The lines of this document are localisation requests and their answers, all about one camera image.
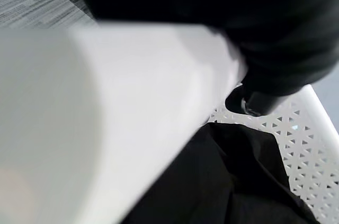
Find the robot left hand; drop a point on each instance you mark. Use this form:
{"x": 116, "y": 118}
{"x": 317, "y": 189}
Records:
{"x": 238, "y": 1}

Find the white plastic laundry basket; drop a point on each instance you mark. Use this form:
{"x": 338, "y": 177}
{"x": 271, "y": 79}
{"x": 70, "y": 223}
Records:
{"x": 106, "y": 97}

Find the black clothing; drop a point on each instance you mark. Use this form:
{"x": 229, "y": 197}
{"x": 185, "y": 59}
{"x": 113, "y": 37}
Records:
{"x": 217, "y": 179}

